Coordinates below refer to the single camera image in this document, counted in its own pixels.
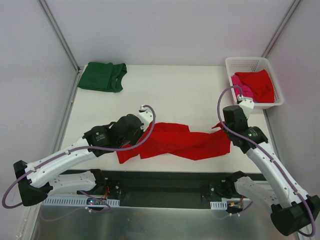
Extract red t shirt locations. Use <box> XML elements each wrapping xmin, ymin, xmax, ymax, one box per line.
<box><xmin>235</xmin><ymin>69</ymin><xmax>275</xmax><ymax>104</ymax></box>
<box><xmin>116</xmin><ymin>122</ymin><xmax>231</xmax><ymax>164</ymax></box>

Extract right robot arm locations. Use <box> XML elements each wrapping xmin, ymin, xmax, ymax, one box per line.
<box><xmin>217</xmin><ymin>105</ymin><xmax>320</xmax><ymax>238</ymax></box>

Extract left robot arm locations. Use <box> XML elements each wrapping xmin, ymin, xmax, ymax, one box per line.
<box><xmin>13</xmin><ymin>110</ymin><xmax>155</xmax><ymax>207</ymax></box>

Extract pink t shirt in basket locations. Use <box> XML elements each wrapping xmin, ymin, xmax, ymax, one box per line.
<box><xmin>231</xmin><ymin>75</ymin><xmax>254</xmax><ymax>99</ymax></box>

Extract red t shirt in basket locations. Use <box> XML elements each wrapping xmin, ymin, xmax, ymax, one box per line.
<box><xmin>235</xmin><ymin>69</ymin><xmax>275</xmax><ymax>104</ymax></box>

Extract white plastic basket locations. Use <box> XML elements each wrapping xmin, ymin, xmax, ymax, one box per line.
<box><xmin>225</xmin><ymin>56</ymin><xmax>284</xmax><ymax>110</ymax></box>

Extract folded green t shirt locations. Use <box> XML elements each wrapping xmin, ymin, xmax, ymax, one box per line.
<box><xmin>77</xmin><ymin>62</ymin><xmax>127</xmax><ymax>93</ymax></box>

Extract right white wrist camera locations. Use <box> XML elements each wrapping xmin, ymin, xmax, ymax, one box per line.
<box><xmin>236</xmin><ymin>94</ymin><xmax>255</xmax><ymax>119</ymax></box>

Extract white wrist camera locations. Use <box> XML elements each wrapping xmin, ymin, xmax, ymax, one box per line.
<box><xmin>137</xmin><ymin>105</ymin><xmax>154</xmax><ymax>127</ymax></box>
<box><xmin>236</xmin><ymin>94</ymin><xmax>255</xmax><ymax>119</ymax></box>

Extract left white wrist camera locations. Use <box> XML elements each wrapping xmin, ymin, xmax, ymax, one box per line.
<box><xmin>137</xmin><ymin>105</ymin><xmax>154</xmax><ymax>127</ymax></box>

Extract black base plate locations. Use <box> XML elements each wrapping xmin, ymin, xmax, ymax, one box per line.
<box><xmin>88</xmin><ymin>170</ymin><xmax>241</xmax><ymax>209</ymax></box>

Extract right white cable duct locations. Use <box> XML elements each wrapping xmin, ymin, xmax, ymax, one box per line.
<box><xmin>210</xmin><ymin>200</ymin><xmax>228</xmax><ymax>211</ymax></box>

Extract white cable duct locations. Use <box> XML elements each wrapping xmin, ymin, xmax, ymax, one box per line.
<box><xmin>42</xmin><ymin>196</ymin><xmax>106</xmax><ymax>207</ymax></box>
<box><xmin>210</xmin><ymin>200</ymin><xmax>228</xmax><ymax>211</ymax></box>

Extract left white cable duct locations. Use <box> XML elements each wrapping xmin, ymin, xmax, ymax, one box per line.
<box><xmin>42</xmin><ymin>196</ymin><xmax>106</xmax><ymax>207</ymax></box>

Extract right aluminium frame post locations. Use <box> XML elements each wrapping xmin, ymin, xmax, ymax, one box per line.
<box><xmin>261</xmin><ymin>0</ymin><xmax>303</xmax><ymax>58</ymax></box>

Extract aluminium frame post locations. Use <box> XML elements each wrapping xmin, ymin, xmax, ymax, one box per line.
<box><xmin>37</xmin><ymin>0</ymin><xmax>81</xmax><ymax>73</ymax></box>
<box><xmin>261</xmin><ymin>0</ymin><xmax>303</xmax><ymax>58</ymax></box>

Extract left aluminium frame post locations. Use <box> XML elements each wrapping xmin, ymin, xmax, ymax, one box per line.
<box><xmin>37</xmin><ymin>0</ymin><xmax>81</xmax><ymax>73</ymax></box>

